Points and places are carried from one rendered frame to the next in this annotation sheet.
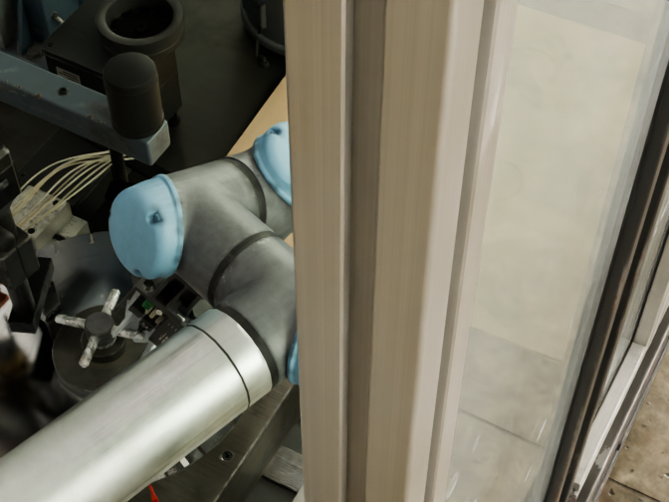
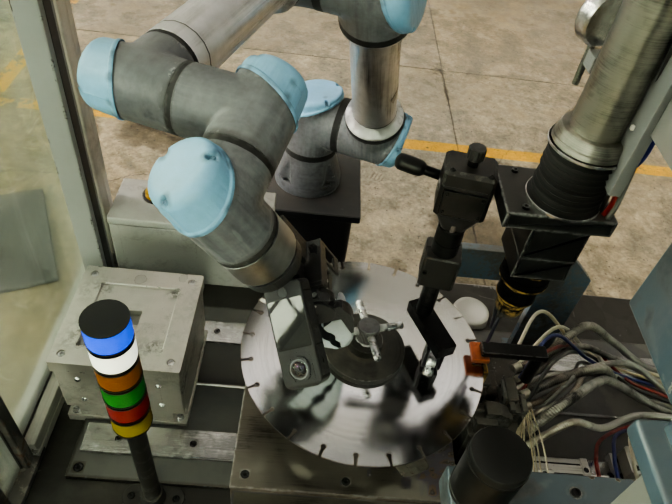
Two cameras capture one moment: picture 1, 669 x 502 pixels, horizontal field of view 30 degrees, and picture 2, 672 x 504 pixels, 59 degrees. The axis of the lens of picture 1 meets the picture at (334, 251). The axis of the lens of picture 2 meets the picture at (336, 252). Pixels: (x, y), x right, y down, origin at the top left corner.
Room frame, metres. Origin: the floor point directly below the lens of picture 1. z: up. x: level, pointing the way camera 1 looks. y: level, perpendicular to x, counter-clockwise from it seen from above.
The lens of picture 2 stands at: (1.10, -0.07, 1.61)
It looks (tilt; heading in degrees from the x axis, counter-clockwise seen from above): 45 degrees down; 147
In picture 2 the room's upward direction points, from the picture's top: 9 degrees clockwise
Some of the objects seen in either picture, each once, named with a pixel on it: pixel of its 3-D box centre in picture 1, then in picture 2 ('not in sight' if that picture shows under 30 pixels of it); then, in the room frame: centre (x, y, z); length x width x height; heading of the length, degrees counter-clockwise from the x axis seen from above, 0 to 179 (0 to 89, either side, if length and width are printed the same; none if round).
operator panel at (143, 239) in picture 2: not in sight; (197, 234); (0.31, 0.14, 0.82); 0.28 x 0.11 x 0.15; 61
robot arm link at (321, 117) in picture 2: not in sight; (316, 116); (0.14, 0.46, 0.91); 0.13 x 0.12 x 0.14; 43
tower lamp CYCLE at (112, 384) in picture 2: not in sight; (117, 366); (0.72, -0.06, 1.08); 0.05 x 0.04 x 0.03; 151
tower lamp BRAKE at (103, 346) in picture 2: not in sight; (107, 327); (0.72, -0.06, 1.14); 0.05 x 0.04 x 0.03; 151
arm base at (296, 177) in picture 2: not in sight; (309, 159); (0.14, 0.45, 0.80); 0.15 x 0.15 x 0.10
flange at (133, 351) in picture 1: (105, 345); (364, 344); (0.73, 0.24, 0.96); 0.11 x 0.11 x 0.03
